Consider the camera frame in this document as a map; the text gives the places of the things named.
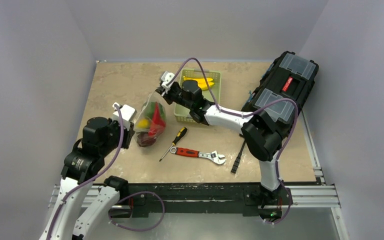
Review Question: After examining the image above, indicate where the red handled adjustable wrench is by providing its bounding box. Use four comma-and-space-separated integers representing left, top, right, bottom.
169, 146, 226, 165

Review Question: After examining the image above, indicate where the yellow banana bunch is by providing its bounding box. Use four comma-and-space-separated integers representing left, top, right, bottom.
182, 76, 215, 91

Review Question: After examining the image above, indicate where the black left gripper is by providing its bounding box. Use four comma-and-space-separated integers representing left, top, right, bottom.
100, 114, 134, 156

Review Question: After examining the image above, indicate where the dark red purple fruit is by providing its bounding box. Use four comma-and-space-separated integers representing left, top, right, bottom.
136, 132, 157, 148

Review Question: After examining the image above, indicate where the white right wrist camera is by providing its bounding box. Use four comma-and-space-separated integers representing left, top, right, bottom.
160, 71, 175, 94

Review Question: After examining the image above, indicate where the yellow black screwdriver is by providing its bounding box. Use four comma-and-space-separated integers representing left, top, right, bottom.
159, 127, 188, 162

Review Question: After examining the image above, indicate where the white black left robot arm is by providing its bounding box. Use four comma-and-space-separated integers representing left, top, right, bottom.
40, 114, 135, 240

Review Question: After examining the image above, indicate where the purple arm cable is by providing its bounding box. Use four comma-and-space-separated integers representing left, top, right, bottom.
46, 104, 166, 240
172, 57, 300, 226

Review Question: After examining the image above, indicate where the black hammer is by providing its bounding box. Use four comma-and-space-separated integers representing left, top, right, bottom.
230, 134, 246, 174

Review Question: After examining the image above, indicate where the red chili pepper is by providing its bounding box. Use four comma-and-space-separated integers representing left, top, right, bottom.
148, 107, 166, 137

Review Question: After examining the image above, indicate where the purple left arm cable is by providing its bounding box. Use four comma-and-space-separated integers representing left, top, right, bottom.
46, 104, 166, 240

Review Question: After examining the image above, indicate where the clear dotted zip top bag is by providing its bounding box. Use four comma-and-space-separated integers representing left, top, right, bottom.
134, 92, 167, 148

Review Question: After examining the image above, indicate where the green bell pepper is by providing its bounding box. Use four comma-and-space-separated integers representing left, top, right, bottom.
144, 101, 166, 121

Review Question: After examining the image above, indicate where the light green plastic basket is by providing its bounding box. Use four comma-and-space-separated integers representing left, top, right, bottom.
174, 68, 222, 123

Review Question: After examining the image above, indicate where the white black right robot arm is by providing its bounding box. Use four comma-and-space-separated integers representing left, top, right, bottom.
155, 81, 299, 204

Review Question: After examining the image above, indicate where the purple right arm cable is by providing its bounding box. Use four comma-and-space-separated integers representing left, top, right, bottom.
172, 57, 300, 226

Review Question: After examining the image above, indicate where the black plastic toolbox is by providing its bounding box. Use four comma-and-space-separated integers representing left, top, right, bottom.
239, 50, 320, 137

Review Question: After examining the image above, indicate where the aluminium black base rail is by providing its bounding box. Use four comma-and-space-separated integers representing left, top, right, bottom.
50, 177, 340, 221

